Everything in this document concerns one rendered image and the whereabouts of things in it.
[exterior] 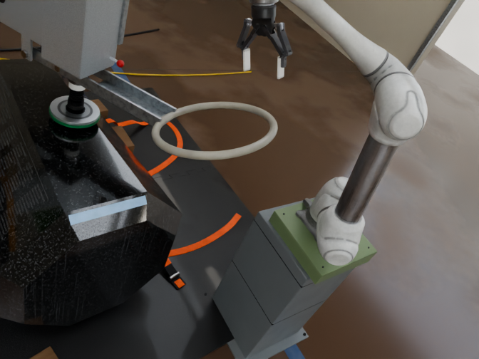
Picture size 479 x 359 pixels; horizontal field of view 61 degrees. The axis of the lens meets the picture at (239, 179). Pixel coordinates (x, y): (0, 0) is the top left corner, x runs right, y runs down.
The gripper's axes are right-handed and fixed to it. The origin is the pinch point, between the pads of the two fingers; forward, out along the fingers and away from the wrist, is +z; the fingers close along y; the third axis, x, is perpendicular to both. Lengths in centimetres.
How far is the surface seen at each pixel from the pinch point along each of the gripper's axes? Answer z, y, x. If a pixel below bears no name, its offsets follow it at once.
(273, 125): 24.9, 3.5, -11.6
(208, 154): 25.3, 8.6, 19.4
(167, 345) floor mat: 145, 40, 30
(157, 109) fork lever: 25, 53, 3
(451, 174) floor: 207, -12, -348
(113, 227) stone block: 61, 44, 41
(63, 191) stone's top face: 46, 60, 49
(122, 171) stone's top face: 49, 59, 22
